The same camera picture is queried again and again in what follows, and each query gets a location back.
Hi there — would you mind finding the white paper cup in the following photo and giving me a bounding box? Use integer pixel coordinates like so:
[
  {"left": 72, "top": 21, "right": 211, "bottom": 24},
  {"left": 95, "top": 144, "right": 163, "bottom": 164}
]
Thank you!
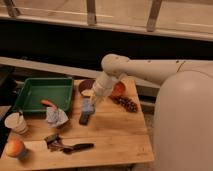
[{"left": 4, "top": 112, "right": 28, "bottom": 134}]

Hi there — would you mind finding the green plastic tray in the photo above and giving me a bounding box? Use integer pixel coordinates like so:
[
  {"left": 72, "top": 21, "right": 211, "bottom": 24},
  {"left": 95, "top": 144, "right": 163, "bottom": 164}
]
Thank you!
[{"left": 13, "top": 77, "right": 74, "bottom": 114}]

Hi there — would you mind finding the black remote control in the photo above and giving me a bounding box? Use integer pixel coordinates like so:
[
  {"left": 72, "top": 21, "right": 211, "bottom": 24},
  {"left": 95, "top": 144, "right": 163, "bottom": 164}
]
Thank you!
[{"left": 79, "top": 114, "right": 90, "bottom": 125}]

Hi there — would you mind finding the dark red bowl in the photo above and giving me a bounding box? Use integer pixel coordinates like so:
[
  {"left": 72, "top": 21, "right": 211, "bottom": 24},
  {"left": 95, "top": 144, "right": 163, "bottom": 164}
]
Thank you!
[{"left": 78, "top": 79, "right": 94, "bottom": 97}]

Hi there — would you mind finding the blue-grey sponge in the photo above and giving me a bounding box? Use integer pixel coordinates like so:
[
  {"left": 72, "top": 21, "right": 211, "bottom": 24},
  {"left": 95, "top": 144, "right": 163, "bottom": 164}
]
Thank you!
[{"left": 82, "top": 98, "right": 95, "bottom": 115}]

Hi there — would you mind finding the orange fruit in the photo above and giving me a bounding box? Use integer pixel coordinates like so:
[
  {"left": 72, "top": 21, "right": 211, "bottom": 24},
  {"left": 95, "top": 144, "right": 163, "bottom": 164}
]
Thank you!
[{"left": 111, "top": 82, "right": 126, "bottom": 97}]

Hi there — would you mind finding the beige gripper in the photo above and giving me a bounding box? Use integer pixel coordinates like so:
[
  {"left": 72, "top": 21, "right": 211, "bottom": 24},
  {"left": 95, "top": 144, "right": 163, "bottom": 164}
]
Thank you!
[{"left": 90, "top": 72, "right": 118, "bottom": 105}]

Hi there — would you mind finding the black handled knife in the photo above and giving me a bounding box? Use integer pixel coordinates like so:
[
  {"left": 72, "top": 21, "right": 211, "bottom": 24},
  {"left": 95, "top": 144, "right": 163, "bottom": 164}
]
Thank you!
[{"left": 62, "top": 143, "right": 94, "bottom": 154}]

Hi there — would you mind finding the orange apple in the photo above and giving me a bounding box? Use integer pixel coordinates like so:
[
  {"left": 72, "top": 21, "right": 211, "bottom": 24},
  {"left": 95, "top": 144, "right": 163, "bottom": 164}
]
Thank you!
[{"left": 5, "top": 139, "right": 26, "bottom": 158}]

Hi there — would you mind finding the crumpled grey cloth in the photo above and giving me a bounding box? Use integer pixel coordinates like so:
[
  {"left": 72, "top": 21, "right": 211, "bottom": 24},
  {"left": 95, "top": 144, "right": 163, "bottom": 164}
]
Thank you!
[{"left": 46, "top": 107, "right": 68, "bottom": 127}]

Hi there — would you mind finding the brown pine cone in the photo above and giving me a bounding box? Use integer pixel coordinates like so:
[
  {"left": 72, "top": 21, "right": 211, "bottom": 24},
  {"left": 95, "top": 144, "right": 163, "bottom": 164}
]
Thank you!
[{"left": 111, "top": 96, "right": 138, "bottom": 113}]

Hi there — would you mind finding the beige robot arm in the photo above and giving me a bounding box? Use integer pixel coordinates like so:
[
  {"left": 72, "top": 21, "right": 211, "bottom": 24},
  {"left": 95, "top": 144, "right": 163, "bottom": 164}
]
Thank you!
[{"left": 92, "top": 54, "right": 213, "bottom": 171}]

